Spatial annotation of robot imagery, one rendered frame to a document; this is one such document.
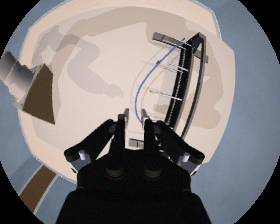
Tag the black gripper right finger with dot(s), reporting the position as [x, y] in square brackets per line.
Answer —
[178, 150]

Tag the black patch panel rack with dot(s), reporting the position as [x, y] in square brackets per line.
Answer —
[182, 83]

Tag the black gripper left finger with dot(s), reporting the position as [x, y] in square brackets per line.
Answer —
[90, 148]

